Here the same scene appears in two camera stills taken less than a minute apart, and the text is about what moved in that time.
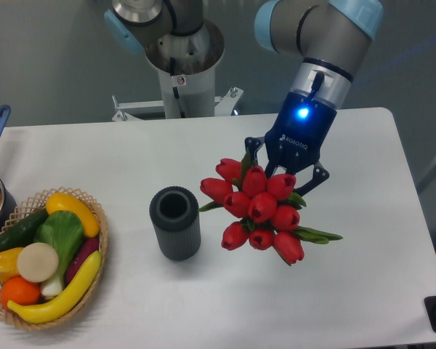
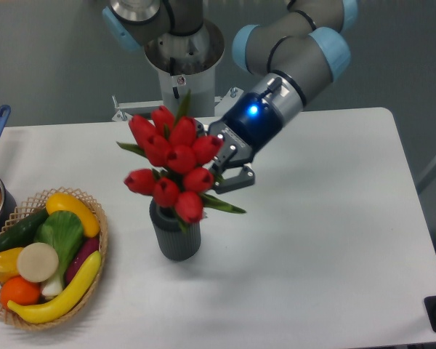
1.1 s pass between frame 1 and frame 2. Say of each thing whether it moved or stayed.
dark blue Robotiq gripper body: moved
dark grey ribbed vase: stayed
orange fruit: stayed
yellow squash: stayed
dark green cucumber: stayed
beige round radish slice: stayed
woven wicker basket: stayed
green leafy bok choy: stayed
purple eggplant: stayed
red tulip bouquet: moved
